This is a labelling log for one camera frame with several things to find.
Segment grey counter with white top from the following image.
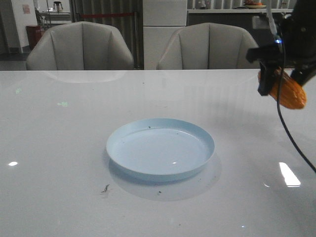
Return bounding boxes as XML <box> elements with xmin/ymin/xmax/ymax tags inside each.
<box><xmin>187</xmin><ymin>9</ymin><xmax>273</xmax><ymax>46</ymax></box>

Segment pink wall notice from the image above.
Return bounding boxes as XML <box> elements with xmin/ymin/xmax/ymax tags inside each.
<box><xmin>22</xmin><ymin>4</ymin><xmax>30</xmax><ymax>14</ymax></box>

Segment black cable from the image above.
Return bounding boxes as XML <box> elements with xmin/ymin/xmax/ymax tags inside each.
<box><xmin>276</xmin><ymin>37</ymin><xmax>316</xmax><ymax>173</ymax></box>

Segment left beige upholstered chair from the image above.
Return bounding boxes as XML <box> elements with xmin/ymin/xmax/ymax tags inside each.
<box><xmin>26</xmin><ymin>21</ymin><xmax>134</xmax><ymax>71</ymax></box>

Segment red barrier belt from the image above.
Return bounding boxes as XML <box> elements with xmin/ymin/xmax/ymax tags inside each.
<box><xmin>79</xmin><ymin>12</ymin><xmax>137</xmax><ymax>19</ymax></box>

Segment right beige upholstered chair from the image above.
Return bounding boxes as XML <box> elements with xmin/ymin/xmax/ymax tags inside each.
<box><xmin>157</xmin><ymin>23</ymin><xmax>259</xmax><ymax>70</ymax></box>

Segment white refrigerator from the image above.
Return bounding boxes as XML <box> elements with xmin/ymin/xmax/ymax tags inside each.
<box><xmin>143</xmin><ymin>0</ymin><xmax>187</xmax><ymax>70</ymax></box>

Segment beige upholstered chair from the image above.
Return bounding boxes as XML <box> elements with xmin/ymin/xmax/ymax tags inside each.
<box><xmin>26</xmin><ymin>21</ymin><xmax>134</xmax><ymax>71</ymax></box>
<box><xmin>157</xmin><ymin>23</ymin><xmax>259</xmax><ymax>70</ymax></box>

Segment bowl of fruit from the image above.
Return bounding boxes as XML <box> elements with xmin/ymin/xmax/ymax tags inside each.
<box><xmin>243</xmin><ymin>0</ymin><xmax>266</xmax><ymax>9</ymax></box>

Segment orange plastic corn cob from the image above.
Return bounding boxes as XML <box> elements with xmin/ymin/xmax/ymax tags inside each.
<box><xmin>260</xmin><ymin>68</ymin><xmax>307</xmax><ymax>110</ymax></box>

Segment light blue round plate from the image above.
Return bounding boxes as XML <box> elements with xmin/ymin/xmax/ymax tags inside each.
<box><xmin>106</xmin><ymin>118</ymin><xmax>215</xmax><ymax>182</ymax></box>

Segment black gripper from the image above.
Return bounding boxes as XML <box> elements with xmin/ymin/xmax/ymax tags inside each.
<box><xmin>246</xmin><ymin>0</ymin><xmax>316</xmax><ymax>96</ymax></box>

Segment red cabinet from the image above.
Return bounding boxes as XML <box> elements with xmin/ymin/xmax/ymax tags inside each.
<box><xmin>26</xmin><ymin>25</ymin><xmax>42</xmax><ymax>50</ymax></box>

